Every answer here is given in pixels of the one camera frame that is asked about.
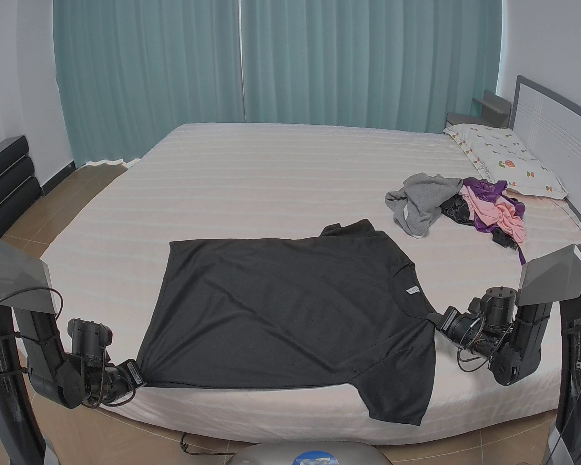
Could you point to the bed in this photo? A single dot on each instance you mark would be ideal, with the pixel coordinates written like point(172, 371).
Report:
point(271, 177)

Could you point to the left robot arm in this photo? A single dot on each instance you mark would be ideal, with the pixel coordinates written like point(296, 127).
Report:
point(43, 351)

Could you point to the black chest of drawers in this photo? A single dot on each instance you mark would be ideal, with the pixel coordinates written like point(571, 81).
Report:
point(5, 187)

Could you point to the blue-green curtain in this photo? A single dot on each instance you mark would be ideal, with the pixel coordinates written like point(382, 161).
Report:
point(145, 56)
point(368, 41)

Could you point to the white printed pillow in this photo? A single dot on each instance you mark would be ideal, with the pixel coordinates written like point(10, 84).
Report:
point(508, 158)

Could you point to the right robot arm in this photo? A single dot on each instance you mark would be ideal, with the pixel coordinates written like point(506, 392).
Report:
point(527, 337)

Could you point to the grey bedside table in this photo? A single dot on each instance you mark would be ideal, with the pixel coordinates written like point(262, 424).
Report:
point(486, 112)

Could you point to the black T-shirt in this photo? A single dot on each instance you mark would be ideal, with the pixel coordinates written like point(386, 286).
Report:
point(281, 317)

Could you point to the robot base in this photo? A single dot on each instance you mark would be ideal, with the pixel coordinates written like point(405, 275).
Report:
point(310, 453)

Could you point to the pile of clothes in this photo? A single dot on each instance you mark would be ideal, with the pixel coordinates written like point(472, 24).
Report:
point(489, 211)

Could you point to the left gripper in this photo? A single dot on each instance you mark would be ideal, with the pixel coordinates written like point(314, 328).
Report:
point(118, 383)

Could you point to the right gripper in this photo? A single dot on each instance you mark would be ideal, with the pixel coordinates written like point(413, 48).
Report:
point(457, 325)

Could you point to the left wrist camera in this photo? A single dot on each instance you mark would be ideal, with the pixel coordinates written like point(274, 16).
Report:
point(104, 335)

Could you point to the grey garment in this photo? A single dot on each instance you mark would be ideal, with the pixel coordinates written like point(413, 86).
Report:
point(421, 201)

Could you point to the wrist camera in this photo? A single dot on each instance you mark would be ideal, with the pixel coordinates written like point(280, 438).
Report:
point(104, 335)
point(475, 306)

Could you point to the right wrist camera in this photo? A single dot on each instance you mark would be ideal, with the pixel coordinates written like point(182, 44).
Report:
point(475, 306)

